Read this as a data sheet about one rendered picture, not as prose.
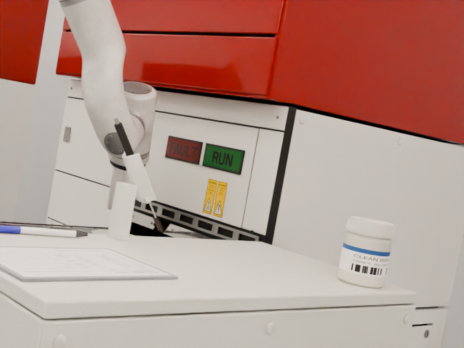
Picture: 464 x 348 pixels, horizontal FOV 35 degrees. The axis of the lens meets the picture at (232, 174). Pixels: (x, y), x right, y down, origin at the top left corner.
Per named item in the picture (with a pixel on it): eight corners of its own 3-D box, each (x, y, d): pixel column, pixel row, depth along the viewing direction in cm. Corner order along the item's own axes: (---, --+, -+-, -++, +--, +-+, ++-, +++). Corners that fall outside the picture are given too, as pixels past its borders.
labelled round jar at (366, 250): (355, 276, 115) (367, 217, 115) (393, 288, 110) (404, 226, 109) (326, 276, 110) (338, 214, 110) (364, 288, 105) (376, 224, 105)
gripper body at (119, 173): (114, 141, 156) (110, 187, 161) (105, 163, 147) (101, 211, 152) (150, 148, 156) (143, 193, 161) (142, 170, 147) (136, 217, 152)
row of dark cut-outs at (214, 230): (129, 205, 170) (130, 195, 169) (258, 249, 137) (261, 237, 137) (126, 205, 169) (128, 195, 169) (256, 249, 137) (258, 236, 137)
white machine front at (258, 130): (53, 226, 199) (77, 80, 197) (258, 317, 139) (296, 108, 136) (43, 226, 197) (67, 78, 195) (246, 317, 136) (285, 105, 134)
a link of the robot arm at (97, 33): (81, 1, 126) (144, 157, 138) (110, -19, 140) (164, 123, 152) (36, 14, 128) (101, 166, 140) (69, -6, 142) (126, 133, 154)
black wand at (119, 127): (114, 121, 107) (121, 117, 107) (110, 120, 108) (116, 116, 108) (160, 233, 115) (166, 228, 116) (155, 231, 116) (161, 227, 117)
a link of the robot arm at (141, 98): (142, 161, 146) (154, 142, 154) (150, 101, 139) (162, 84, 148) (102, 152, 146) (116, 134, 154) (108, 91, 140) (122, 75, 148)
